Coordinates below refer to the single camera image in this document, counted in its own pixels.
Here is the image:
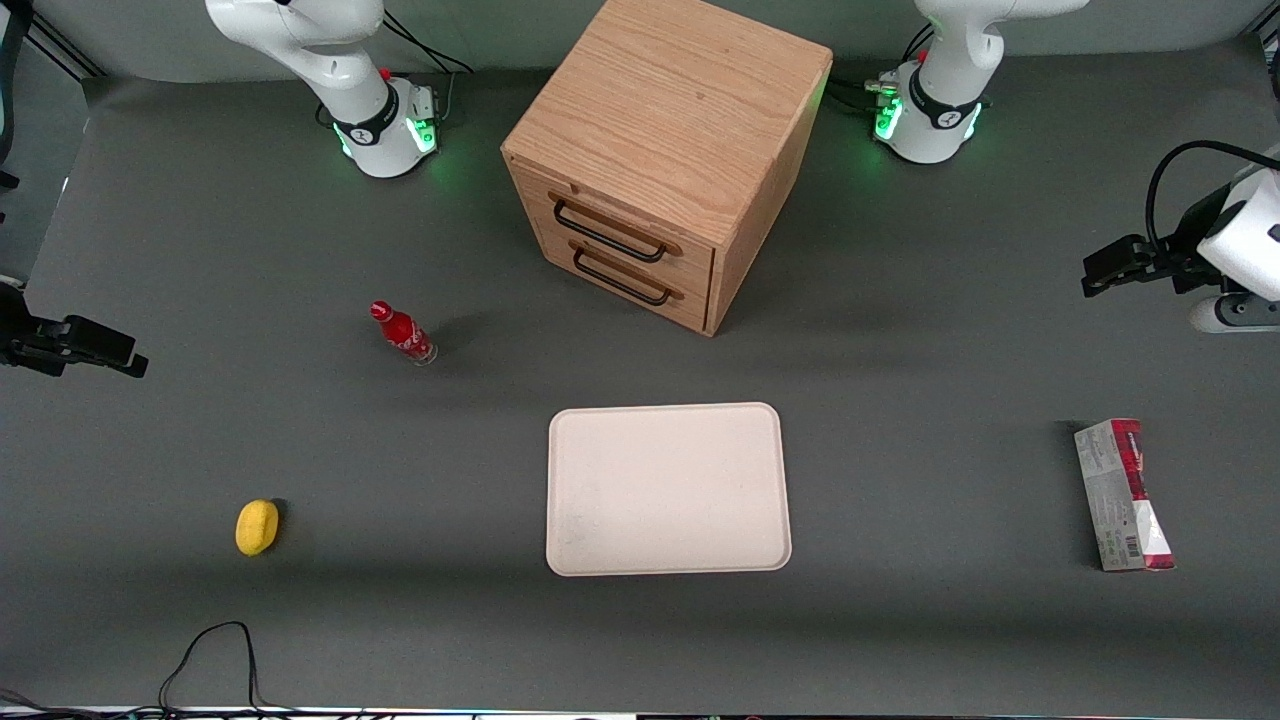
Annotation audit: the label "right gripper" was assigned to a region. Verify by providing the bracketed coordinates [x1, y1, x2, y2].
[0, 286, 150, 380]

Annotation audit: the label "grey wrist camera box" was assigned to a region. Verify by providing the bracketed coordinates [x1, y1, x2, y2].
[1189, 293, 1280, 335]

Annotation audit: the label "wooden drawer cabinet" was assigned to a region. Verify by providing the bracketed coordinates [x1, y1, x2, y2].
[501, 0, 834, 338]

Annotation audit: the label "black hanging strap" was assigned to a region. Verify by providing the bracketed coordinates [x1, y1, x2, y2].
[0, 0, 33, 196]

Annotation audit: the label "black arm base cables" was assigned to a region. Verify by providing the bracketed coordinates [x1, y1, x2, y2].
[382, 8, 475, 121]
[828, 22, 937, 119]

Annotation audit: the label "black looped cable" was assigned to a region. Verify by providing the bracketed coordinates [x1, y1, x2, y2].
[157, 621, 269, 717]

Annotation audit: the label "yellow lemon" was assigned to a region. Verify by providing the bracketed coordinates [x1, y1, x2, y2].
[235, 499, 281, 557]

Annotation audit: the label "cream plastic tray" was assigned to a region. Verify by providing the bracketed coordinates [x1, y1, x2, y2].
[546, 402, 793, 578]

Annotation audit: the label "black right arm base cables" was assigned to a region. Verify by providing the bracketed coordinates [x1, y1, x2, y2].
[382, 8, 475, 121]

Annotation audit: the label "red cookie box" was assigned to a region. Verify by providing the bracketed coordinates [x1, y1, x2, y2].
[1074, 418, 1178, 573]

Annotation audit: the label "long black drawer handle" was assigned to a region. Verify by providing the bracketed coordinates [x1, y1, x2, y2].
[553, 198, 669, 265]

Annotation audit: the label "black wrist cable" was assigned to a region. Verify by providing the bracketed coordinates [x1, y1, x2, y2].
[1146, 140, 1280, 253]

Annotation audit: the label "black left arm base cables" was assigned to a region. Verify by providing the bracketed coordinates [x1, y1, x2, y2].
[828, 22, 937, 119]

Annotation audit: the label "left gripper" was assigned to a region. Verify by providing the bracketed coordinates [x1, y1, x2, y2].
[1081, 165, 1280, 302]

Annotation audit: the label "black frame rail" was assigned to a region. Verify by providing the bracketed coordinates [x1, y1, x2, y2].
[25, 12, 107, 81]

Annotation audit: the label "red cola bottle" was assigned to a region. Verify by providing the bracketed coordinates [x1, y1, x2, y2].
[369, 300, 439, 367]

